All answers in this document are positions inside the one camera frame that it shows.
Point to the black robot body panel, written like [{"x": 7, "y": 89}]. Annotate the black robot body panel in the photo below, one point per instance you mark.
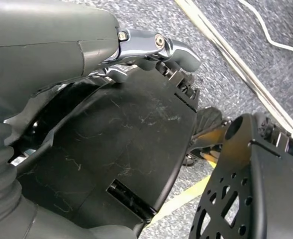
[{"x": 112, "y": 142}]

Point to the steel workbench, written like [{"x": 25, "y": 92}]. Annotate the steel workbench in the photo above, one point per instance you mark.
[{"x": 236, "y": 62}]

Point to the black perforated robot plate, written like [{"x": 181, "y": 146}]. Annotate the black perforated robot plate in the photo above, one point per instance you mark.
[{"x": 273, "y": 198}]

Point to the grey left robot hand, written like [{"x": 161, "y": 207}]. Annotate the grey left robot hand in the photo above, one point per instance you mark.
[{"x": 37, "y": 49}]

